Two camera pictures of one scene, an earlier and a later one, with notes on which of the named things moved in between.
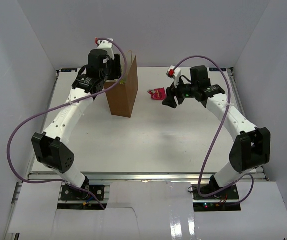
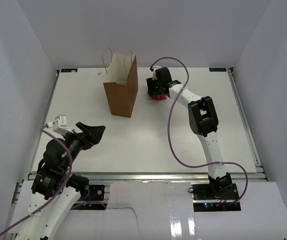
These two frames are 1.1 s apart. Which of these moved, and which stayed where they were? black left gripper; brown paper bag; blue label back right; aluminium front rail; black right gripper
Moved: black left gripper; black right gripper
Stayed: brown paper bag; aluminium front rail; blue label back right
